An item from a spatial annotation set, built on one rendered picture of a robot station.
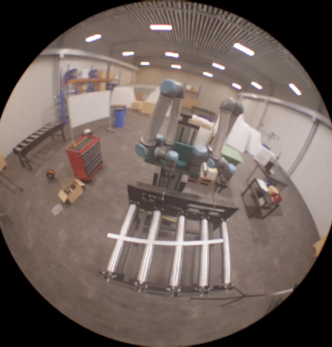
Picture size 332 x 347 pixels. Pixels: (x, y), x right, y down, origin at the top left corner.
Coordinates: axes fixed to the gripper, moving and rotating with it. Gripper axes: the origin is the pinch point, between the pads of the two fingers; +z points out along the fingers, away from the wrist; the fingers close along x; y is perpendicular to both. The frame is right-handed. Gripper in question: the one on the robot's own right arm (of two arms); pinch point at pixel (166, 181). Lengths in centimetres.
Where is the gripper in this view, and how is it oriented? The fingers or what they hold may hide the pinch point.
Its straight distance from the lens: 117.3
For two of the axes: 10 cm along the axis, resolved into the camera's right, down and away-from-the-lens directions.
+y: 1.5, -6.3, 7.6
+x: -9.7, -2.3, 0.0
